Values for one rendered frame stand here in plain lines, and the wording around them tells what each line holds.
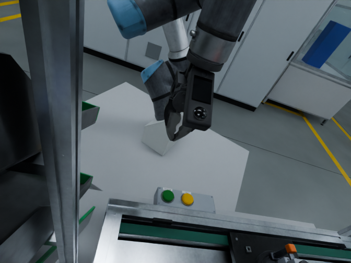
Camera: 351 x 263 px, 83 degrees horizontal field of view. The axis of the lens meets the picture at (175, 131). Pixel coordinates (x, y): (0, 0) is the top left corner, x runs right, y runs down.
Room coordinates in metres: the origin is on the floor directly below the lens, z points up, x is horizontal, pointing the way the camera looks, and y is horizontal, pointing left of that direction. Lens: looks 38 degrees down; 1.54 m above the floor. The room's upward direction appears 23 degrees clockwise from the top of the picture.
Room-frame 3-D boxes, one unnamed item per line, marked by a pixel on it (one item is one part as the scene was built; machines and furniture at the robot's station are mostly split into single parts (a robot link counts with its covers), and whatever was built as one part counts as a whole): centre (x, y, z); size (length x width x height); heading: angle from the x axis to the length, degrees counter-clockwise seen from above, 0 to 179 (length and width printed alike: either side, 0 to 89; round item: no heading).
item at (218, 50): (0.38, 0.01, 1.45); 0.08 x 0.08 x 0.05
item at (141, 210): (0.41, -0.33, 0.91); 0.89 x 0.06 x 0.11; 106
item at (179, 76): (0.39, 0.00, 1.37); 0.09 x 0.08 x 0.12; 16
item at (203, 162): (0.72, 0.06, 0.84); 0.90 x 0.70 x 0.03; 79
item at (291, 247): (0.32, -0.42, 1.04); 0.04 x 0.02 x 0.08; 16
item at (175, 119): (0.39, 0.02, 1.27); 0.06 x 0.03 x 0.09; 16
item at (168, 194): (0.40, -0.06, 0.96); 0.04 x 0.04 x 0.02
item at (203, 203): (0.42, -0.13, 0.93); 0.21 x 0.07 x 0.06; 106
